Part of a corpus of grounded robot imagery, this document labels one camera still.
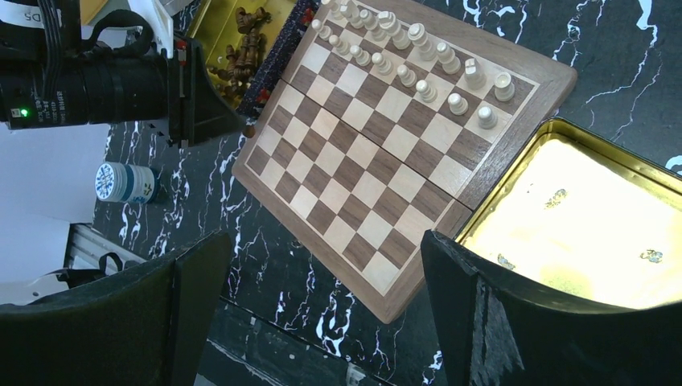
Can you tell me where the small white blue bottle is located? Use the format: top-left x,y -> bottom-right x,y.
94,162 -> 160,203

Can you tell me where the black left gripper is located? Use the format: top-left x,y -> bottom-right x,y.
169,38 -> 246,148

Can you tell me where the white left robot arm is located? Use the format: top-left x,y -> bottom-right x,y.
1,1 -> 246,147

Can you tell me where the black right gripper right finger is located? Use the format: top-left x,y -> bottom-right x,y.
421,230 -> 681,385

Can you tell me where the gold tin lid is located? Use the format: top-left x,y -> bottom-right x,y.
458,118 -> 681,310

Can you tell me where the white corner pawn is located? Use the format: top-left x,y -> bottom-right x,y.
477,106 -> 498,129

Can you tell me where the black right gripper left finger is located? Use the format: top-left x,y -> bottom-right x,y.
1,232 -> 232,385

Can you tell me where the white rook chess piece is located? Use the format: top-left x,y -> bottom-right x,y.
494,72 -> 516,102

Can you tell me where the gold tin box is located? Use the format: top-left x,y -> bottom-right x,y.
179,1 -> 320,120

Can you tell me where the white knight chess piece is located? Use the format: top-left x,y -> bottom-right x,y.
464,58 -> 487,90

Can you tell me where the wooden chess board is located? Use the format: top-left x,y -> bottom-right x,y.
232,1 -> 577,323

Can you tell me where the white pawn chess piece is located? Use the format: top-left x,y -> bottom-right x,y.
447,92 -> 468,116

